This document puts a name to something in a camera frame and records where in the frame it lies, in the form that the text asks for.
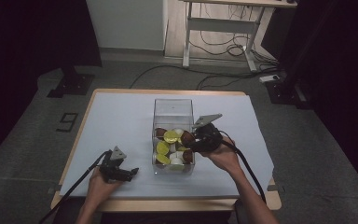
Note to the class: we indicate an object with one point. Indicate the white cabinet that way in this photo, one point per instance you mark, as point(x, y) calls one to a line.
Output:
point(127, 23)

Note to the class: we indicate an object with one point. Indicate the brown coffee capsule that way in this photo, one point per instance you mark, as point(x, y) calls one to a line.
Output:
point(187, 138)

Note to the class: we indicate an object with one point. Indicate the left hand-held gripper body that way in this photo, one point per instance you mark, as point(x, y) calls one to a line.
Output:
point(113, 166)

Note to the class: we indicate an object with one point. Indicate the white metal frame desk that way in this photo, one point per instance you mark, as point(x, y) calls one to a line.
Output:
point(220, 25)

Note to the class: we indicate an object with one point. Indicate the person's left hand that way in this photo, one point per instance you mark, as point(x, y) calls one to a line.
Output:
point(101, 186)

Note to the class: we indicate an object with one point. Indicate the black stand base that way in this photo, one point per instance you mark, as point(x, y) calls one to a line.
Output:
point(287, 91)
point(73, 84)

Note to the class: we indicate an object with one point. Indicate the dark curtain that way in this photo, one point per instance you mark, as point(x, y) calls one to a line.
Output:
point(338, 62)
point(21, 46)

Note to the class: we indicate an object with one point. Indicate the clear plastic box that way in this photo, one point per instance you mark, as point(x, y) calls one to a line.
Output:
point(173, 115)

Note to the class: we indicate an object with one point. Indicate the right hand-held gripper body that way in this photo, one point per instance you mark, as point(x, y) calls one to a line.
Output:
point(208, 138)

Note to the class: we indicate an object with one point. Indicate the wooden table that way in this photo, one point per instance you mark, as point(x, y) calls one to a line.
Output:
point(167, 204)

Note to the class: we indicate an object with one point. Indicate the pile of coffee capsules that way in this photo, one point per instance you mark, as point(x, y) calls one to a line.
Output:
point(167, 149)

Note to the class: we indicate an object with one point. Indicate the person's right hand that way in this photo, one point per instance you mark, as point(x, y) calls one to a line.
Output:
point(223, 158)

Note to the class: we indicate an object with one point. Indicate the white power strip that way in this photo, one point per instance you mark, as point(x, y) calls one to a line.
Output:
point(269, 78)

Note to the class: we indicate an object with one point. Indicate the white table sheet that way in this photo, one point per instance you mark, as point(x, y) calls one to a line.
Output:
point(121, 124)

